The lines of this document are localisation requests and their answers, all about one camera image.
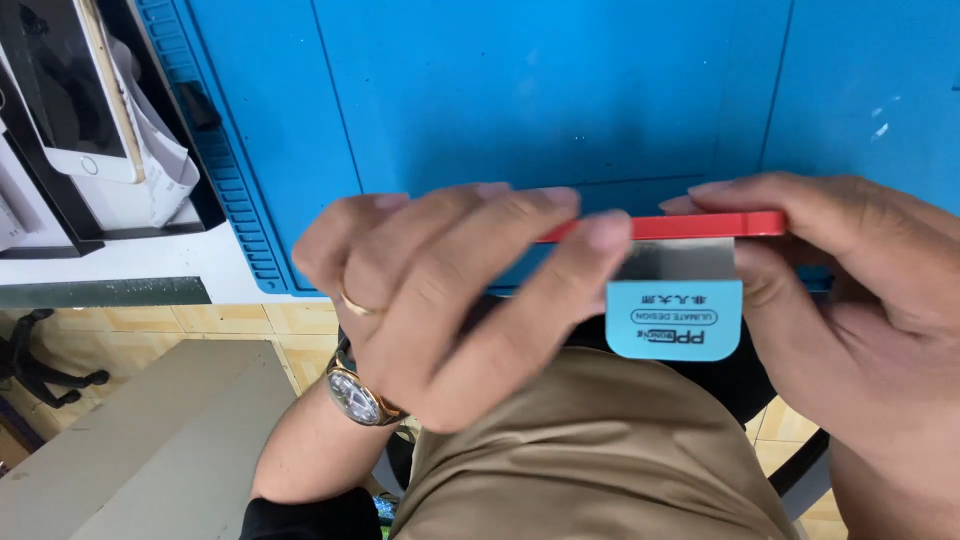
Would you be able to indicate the person's right hand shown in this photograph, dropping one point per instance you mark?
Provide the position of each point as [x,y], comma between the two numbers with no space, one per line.
[862,300]

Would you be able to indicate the person's left hand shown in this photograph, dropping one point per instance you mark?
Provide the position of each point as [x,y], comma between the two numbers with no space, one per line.
[405,300]

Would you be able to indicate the red smartphone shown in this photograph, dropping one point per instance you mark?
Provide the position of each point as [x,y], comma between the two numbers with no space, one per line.
[697,225]

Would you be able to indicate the light blue metal pry tool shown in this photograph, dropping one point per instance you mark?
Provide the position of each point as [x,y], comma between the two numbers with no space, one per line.
[675,322]

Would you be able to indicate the gold wristwatch with dark dial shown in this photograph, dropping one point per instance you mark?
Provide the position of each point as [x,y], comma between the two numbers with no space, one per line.
[356,394]

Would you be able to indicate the black shirt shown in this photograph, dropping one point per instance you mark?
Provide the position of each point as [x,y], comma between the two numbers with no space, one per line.
[315,517]

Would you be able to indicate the blue silicone work mat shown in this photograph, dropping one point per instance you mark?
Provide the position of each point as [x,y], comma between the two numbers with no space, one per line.
[525,90]

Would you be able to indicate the khaki trousers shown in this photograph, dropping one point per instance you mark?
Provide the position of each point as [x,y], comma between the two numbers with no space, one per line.
[585,465]

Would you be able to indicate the crumpled white paper bag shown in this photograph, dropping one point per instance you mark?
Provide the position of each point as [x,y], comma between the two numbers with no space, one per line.
[161,165]

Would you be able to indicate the dark green cutting mat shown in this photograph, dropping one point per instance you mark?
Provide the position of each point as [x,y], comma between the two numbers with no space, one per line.
[105,292]

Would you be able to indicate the black plastic tray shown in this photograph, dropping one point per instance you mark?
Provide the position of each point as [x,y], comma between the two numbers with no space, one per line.
[169,112]

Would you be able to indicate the grey cabinet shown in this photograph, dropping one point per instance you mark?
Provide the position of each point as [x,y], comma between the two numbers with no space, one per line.
[135,450]

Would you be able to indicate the small black tray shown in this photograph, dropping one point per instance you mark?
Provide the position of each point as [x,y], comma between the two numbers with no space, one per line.
[45,244]

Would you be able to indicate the black swivel chair base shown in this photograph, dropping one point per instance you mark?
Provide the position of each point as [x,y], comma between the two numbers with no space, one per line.
[37,360]

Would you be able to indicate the white and gold smartphone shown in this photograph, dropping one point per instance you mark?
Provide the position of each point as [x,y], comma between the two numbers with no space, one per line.
[75,90]

